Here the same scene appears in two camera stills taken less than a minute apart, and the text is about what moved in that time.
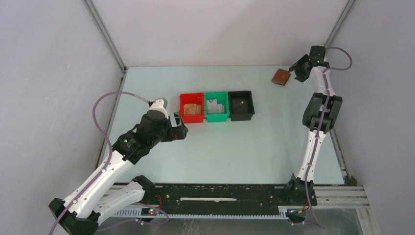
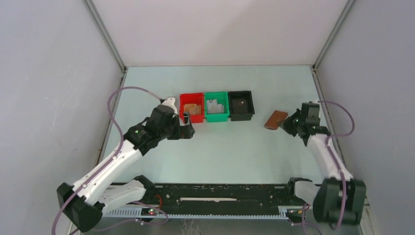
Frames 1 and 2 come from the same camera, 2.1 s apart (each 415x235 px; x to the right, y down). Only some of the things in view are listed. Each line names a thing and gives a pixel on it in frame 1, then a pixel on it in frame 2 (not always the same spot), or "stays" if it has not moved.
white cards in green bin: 213,107 stays
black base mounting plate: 220,195 stays
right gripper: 301,77 -> 286,124
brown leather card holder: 281,76 -> 276,117
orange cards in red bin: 192,109 stays
